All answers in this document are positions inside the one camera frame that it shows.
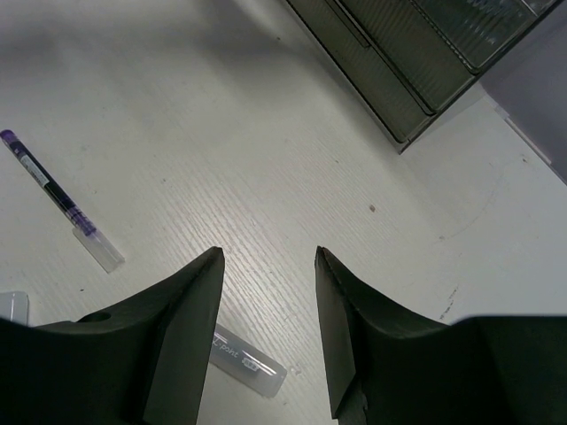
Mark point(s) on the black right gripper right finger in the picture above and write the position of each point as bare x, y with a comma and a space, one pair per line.
386, 364

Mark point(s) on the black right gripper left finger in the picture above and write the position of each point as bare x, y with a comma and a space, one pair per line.
140, 361

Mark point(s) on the orange cap highlighter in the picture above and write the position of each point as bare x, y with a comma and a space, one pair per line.
244, 362

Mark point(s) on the purple ink gel pen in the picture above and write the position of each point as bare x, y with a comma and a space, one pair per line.
86, 232

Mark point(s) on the blue highlighter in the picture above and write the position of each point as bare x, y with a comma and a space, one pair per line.
14, 307

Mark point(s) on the clear drawer organizer box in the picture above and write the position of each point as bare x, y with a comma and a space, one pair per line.
409, 61

